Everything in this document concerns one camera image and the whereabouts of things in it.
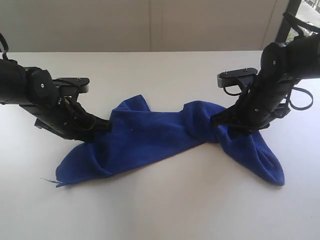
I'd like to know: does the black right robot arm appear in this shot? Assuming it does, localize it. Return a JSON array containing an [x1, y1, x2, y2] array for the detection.
[[210, 34, 320, 138]]

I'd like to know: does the dark window frame post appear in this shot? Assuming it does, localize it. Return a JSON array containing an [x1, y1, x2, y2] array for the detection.
[[275, 0, 301, 43]]

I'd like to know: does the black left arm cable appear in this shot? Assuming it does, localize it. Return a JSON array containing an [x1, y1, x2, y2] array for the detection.
[[0, 32, 11, 61]]

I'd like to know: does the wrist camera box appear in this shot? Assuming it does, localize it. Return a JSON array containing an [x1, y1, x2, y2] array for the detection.
[[217, 67, 258, 88], [52, 77, 90, 96]]

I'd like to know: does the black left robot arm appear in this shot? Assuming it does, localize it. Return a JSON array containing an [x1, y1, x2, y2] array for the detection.
[[0, 60, 112, 142]]

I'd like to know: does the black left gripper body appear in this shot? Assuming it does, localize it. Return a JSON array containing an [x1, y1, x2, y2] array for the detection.
[[19, 67, 96, 142]]

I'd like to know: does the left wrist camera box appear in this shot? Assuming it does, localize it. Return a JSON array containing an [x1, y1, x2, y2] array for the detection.
[[52, 77, 90, 96]]

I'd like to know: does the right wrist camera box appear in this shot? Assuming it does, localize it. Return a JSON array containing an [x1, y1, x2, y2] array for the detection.
[[217, 67, 258, 88]]

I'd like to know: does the blue towel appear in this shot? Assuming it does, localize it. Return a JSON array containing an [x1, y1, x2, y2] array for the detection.
[[53, 95, 285, 187]]

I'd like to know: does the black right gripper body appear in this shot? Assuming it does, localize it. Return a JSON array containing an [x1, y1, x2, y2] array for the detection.
[[225, 43, 298, 130]]

